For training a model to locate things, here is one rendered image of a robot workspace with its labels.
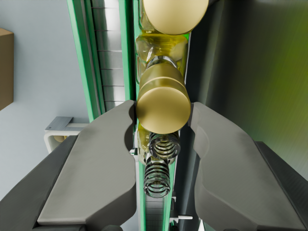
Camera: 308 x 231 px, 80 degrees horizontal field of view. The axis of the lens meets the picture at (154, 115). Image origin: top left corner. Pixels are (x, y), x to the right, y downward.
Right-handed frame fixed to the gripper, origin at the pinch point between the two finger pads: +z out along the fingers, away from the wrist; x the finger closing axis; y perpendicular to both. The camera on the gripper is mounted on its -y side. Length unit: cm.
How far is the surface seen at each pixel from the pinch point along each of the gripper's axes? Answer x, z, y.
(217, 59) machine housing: 15.3, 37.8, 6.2
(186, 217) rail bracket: 10, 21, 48
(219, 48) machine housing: 15.3, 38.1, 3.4
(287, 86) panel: 12.2, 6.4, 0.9
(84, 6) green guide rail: -12.8, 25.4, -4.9
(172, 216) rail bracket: 6, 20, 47
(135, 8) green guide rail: -3.7, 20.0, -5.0
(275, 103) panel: 12.3, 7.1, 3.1
